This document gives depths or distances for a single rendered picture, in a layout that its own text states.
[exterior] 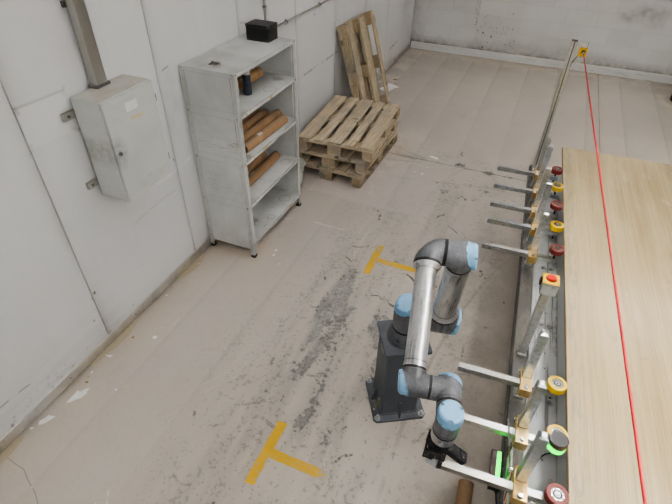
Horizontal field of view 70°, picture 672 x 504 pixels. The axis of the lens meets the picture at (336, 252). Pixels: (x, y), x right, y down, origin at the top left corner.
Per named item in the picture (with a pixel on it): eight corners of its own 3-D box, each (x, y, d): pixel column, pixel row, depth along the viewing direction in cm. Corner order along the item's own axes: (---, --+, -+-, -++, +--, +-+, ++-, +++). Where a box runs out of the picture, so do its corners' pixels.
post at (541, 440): (504, 501, 190) (539, 437, 159) (505, 492, 192) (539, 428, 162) (513, 504, 189) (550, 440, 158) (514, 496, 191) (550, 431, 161)
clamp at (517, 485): (509, 503, 176) (512, 497, 173) (511, 470, 186) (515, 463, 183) (525, 509, 175) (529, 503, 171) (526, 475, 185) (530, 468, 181)
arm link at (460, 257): (425, 310, 264) (445, 229, 202) (457, 315, 261) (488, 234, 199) (422, 335, 256) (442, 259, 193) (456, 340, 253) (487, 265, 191)
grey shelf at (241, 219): (211, 244, 421) (177, 65, 323) (261, 194, 486) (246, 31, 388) (255, 258, 408) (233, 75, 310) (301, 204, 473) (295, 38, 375)
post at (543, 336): (511, 401, 228) (541, 333, 197) (512, 395, 230) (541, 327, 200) (519, 403, 227) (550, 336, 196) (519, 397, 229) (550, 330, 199)
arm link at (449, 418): (465, 400, 166) (466, 426, 159) (458, 419, 174) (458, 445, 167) (438, 394, 167) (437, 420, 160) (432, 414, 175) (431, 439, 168)
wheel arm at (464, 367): (456, 371, 222) (458, 365, 220) (458, 366, 225) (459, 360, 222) (555, 400, 212) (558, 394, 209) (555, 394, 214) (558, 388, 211)
